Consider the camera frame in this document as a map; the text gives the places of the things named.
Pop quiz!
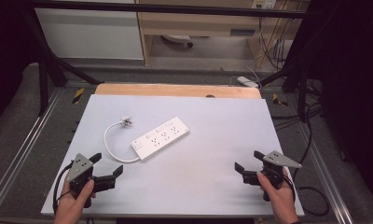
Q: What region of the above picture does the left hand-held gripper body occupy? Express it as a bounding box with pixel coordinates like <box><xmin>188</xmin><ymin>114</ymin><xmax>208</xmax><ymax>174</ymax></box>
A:
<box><xmin>65</xmin><ymin>153</ymin><xmax>117</xmax><ymax>200</ymax></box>

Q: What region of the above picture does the black horizontal metal bar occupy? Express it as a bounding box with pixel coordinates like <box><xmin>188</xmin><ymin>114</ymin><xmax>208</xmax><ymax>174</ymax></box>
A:
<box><xmin>27</xmin><ymin>0</ymin><xmax>311</xmax><ymax>21</ymax></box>

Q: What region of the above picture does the bundle of hanging cables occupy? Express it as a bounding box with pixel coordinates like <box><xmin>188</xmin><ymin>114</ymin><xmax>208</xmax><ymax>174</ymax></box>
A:
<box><xmin>257</xmin><ymin>16</ymin><xmax>290</xmax><ymax>71</ymax></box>

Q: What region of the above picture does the white chair base with caster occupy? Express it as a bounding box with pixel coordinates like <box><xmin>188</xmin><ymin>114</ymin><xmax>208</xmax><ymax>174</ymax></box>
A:
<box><xmin>160</xmin><ymin>34</ymin><xmax>195</xmax><ymax>49</ymax></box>

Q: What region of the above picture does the white floor power strip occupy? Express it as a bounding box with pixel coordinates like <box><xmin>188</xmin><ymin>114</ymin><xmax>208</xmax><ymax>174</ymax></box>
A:
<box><xmin>236</xmin><ymin>76</ymin><xmax>260</xmax><ymax>89</ymax></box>

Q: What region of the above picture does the aluminium floor rail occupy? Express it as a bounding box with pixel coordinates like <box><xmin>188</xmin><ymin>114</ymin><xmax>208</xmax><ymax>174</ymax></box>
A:
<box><xmin>295</xmin><ymin>122</ymin><xmax>354</xmax><ymax>224</ymax></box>
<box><xmin>0</xmin><ymin>88</ymin><xmax>63</xmax><ymax>213</ymax></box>

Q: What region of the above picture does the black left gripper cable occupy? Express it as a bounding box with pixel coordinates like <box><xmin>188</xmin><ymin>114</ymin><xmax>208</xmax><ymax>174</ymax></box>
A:
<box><xmin>51</xmin><ymin>161</ymin><xmax>75</xmax><ymax>216</ymax></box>

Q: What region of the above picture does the white power strip cable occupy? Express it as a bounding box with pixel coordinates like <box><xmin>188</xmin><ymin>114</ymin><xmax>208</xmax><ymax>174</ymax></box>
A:
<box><xmin>104</xmin><ymin>120</ymin><xmax>142</xmax><ymax>164</ymax></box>

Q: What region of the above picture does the black metal stand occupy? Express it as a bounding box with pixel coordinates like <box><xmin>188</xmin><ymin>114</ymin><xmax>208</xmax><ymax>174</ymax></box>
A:
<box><xmin>21</xmin><ymin>3</ymin><xmax>105</xmax><ymax>118</ymax></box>
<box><xmin>258</xmin><ymin>46</ymin><xmax>321</xmax><ymax>123</ymax></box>

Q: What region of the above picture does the yellow black tape marker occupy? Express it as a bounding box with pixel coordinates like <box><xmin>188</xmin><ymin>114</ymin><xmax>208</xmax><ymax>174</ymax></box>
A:
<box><xmin>71</xmin><ymin>87</ymin><xmax>86</xmax><ymax>105</ymax></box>
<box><xmin>271</xmin><ymin>92</ymin><xmax>289</xmax><ymax>107</ymax></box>

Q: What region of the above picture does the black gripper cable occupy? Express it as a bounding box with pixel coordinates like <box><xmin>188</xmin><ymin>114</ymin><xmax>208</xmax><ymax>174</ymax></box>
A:
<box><xmin>51</xmin><ymin>161</ymin><xmax>75</xmax><ymax>216</ymax></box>
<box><xmin>282</xmin><ymin>173</ymin><xmax>297</xmax><ymax>203</ymax></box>

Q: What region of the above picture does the person's right hand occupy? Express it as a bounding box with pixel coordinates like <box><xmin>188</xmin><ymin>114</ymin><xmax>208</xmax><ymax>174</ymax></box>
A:
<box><xmin>256</xmin><ymin>171</ymin><xmax>301</xmax><ymax>224</ymax></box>

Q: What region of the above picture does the person's left hand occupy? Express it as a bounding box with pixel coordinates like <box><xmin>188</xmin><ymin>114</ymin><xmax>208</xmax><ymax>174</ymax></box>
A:
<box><xmin>52</xmin><ymin>179</ymin><xmax>96</xmax><ymax>224</ymax></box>

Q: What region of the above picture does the white wall socket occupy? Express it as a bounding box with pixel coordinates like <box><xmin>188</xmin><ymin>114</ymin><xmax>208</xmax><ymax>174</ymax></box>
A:
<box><xmin>251</xmin><ymin>0</ymin><xmax>278</xmax><ymax>10</ymax></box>

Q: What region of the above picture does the black floor cable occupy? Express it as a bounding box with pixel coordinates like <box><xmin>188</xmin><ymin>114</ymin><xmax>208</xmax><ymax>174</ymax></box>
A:
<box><xmin>270</xmin><ymin>101</ymin><xmax>331</xmax><ymax>217</ymax></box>

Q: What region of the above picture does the white cabinet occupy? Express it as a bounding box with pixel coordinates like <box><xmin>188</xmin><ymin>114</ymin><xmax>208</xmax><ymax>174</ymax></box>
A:
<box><xmin>35</xmin><ymin>7</ymin><xmax>145</xmax><ymax>61</ymax></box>

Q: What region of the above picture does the light wooden shelf unit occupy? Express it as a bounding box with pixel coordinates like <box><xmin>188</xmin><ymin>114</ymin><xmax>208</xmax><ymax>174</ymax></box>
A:
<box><xmin>135</xmin><ymin>0</ymin><xmax>311</xmax><ymax>67</ymax></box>

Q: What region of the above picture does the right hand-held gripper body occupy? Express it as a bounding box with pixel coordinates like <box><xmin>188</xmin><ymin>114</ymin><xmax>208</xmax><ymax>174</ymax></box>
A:
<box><xmin>242</xmin><ymin>150</ymin><xmax>303</xmax><ymax>190</ymax></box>

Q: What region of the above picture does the light wooden board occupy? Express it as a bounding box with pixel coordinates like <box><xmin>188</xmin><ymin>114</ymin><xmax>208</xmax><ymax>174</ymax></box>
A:
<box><xmin>94</xmin><ymin>82</ymin><xmax>263</xmax><ymax>100</ymax></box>

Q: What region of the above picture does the black curtain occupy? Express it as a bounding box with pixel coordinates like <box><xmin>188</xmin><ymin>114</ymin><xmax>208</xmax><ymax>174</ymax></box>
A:
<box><xmin>286</xmin><ymin>0</ymin><xmax>373</xmax><ymax>213</ymax></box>
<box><xmin>0</xmin><ymin>0</ymin><xmax>39</xmax><ymax>132</ymax></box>

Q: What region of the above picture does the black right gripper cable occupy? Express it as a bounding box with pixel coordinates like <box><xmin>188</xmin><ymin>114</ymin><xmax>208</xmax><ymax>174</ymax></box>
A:
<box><xmin>282</xmin><ymin>173</ymin><xmax>297</xmax><ymax>203</ymax></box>

